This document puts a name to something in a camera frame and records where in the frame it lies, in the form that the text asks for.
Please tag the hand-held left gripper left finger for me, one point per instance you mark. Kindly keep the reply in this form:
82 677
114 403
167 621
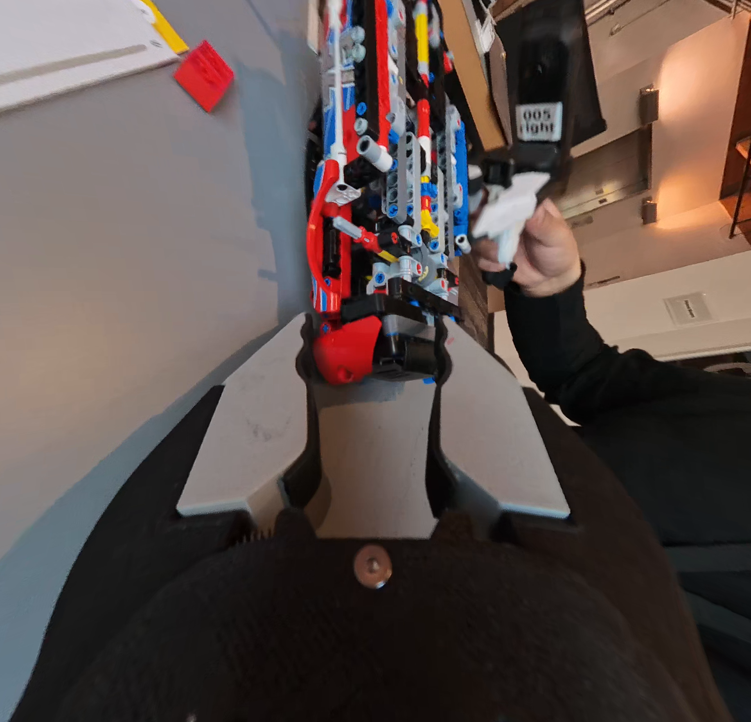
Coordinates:
252 434

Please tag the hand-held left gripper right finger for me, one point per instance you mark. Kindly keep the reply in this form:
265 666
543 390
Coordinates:
498 440

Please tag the toy brick car model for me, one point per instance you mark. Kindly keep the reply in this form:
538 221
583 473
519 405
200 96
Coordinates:
375 59

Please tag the instruction booklet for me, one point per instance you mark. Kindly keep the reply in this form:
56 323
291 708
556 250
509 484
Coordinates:
58 29

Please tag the person's right forearm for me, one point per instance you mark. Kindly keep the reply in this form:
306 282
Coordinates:
557 346

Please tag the person's right hand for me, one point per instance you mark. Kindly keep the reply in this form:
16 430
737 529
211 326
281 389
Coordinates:
551 252

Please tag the person's dark clothing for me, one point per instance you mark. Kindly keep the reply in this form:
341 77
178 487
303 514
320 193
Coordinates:
675 470

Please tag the red brick piece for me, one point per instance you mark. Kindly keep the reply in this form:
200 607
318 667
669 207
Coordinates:
204 76

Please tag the wall lamp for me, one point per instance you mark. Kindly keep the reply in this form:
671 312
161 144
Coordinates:
648 106
649 211

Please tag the wall sign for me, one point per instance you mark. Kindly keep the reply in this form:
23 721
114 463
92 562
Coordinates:
686 308

